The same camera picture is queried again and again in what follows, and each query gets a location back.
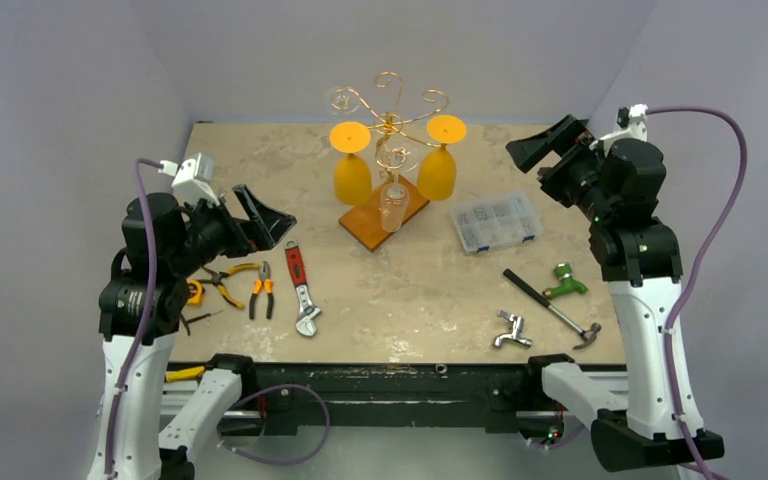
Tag rear clear wine glass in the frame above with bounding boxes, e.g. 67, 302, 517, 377
323, 86, 361, 116

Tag red adjustable wrench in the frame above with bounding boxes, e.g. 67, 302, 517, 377
285, 240, 322, 338

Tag green faucet valve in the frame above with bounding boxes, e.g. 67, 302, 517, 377
542, 262, 589, 300

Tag yellow tape measure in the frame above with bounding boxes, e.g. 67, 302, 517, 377
186, 279, 205, 307

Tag black handled hammer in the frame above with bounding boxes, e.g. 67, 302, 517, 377
502, 269, 602, 350

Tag clear plastic screw box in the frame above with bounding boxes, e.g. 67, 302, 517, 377
450, 190, 544, 254

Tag front clear wine glass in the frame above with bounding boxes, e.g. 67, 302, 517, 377
376, 139, 418, 233

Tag yellow wine glass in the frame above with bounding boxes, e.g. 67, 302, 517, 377
417, 114, 467, 201
329, 121, 372, 206

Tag gold wire wine glass rack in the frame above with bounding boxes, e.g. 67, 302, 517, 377
352, 71, 450, 149

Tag small black hex key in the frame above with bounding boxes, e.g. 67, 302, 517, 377
179, 310, 222, 336

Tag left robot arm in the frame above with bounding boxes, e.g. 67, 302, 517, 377
87, 185, 297, 479

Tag yellow handled screwdriver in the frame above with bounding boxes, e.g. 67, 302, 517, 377
164, 365, 207, 383

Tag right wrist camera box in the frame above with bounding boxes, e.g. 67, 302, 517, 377
589, 103, 649, 153

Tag yellow long nose pliers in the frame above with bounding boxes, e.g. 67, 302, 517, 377
198, 263, 260, 310

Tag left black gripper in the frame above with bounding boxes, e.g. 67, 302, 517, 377
170, 182, 295, 274

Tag orange black pliers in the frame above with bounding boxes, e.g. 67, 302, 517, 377
248, 261, 274, 320

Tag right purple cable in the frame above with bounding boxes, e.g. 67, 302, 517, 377
645, 105, 750, 480

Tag wooden rack base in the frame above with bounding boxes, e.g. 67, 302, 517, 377
338, 177, 430, 252

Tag black table front rail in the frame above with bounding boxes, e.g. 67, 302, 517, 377
220, 362, 572, 436

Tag chrome faucet tap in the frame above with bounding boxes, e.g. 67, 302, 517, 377
492, 310, 533, 349

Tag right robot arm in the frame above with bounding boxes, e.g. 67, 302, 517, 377
506, 116, 725, 472

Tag purple loop cable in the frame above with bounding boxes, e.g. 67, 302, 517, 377
216, 382, 331, 467

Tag clear wine glass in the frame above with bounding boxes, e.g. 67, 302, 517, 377
323, 86, 361, 116
376, 139, 418, 233

